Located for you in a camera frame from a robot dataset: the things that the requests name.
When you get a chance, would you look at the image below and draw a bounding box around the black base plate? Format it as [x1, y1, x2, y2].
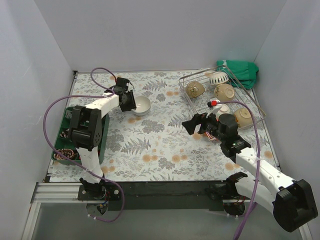
[77, 180, 245, 211]

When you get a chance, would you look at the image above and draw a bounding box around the beige bowl green leaf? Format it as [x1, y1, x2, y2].
[214, 83, 236, 102]

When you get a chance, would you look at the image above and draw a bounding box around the clear plastic bag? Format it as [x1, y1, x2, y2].
[65, 109, 73, 119]

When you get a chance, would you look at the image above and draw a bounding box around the plain white bowl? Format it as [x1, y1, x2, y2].
[131, 95, 151, 117]

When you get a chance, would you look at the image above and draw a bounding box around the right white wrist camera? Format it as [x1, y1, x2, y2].
[206, 100, 221, 118]

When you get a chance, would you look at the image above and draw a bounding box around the aluminium frame rail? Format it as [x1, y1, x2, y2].
[32, 180, 238, 202]

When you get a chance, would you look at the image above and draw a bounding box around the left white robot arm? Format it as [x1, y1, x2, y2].
[68, 77, 137, 200]

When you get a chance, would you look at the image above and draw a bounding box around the beige orange flower bowl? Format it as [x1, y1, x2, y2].
[233, 107, 253, 128]

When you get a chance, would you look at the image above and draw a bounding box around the green compartment tray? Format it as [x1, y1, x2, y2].
[54, 105, 110, 164]

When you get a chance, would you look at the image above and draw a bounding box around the orange plastic bowl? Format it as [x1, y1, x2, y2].
[204, 132, 219, 141]

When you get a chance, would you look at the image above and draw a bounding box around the floral tablecloth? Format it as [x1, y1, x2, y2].
[49, 70, 282, 182]

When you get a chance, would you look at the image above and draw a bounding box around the pale green checked bowl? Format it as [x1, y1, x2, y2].
[216, 103, 231, 117]

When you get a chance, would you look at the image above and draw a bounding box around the beige gold dotted bowl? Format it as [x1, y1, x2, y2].
[185, 81, 205, 98]

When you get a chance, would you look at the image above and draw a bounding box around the green folded cloth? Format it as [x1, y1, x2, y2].
[216, 60, 259, 90]

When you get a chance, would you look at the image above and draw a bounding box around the metal wire dish rack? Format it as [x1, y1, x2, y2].
[178, 65, 266, 123]

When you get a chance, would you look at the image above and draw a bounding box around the coiled braided cord bottom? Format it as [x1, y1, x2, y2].
[53, 148, 81, 161]

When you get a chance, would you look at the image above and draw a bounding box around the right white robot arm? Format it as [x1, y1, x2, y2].
[182, 113, 318, 233]

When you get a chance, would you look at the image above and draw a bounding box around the white blue striped bowl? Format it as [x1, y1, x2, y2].
[209, 71, 229, 86]

